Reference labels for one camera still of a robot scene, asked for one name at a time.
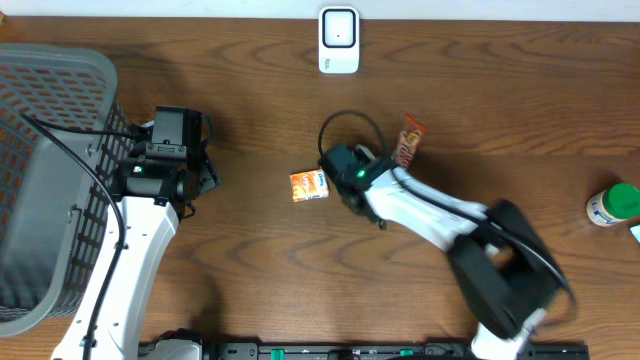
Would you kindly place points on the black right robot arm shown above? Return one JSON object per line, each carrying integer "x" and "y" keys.
{"x": 504, "y": 271}

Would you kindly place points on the white barcode scanner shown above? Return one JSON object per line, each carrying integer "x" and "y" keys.
{"x": 338, "y": 40}

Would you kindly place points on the red chocolate bar wrapper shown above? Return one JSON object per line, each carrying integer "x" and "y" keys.
{"x": 408, "y": 141}

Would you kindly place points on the small orange snack box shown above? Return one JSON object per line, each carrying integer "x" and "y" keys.
{"x": 309, "y": 185}

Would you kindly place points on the dark grey plastic basket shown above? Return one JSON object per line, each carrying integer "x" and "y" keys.
{"x": 53, "y": 215}

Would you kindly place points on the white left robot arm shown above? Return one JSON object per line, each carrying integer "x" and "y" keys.
{"x": 152, "y": 190}

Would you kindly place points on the light green tissue pack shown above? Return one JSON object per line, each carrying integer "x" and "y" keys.
{"x": 635, "y": 231}

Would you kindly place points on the green lid jar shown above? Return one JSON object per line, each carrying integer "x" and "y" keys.
{"x": 612, "y": 206}

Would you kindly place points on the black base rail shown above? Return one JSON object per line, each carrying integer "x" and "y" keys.
{"x": 375, "y": 351}

